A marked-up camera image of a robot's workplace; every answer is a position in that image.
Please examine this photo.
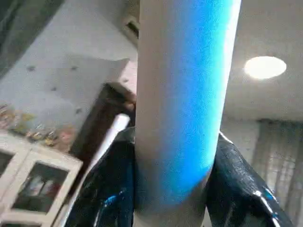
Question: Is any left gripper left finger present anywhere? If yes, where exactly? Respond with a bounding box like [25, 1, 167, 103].
[64, 128, 138, 227]

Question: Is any white wall air conditioner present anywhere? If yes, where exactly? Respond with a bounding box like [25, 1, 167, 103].
[121, 13, 141, 42]

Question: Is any white plastic table leg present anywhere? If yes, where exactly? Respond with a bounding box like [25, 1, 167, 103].
[134, 0, 242, 227]
[54, 113, 131, 227]

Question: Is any grey window curtain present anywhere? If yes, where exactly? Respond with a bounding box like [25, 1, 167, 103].
[251, 119, 303, 227]

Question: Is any plush toy figure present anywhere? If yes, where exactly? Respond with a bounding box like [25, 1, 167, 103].
[0, 105, 27, 132]
[28, 124, 77, 148]

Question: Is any dark brown door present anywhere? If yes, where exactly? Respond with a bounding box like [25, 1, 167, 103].
[70, 83, 138, 192]

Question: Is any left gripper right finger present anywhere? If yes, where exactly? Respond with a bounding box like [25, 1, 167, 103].
[206, 132, 295, 227]

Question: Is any white glass-door cabinet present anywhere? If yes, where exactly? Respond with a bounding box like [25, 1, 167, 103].
[0, 130, 84, 227]

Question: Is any round ceiling lamp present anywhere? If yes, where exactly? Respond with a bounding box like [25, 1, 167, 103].
[243, 56, 287, 80]

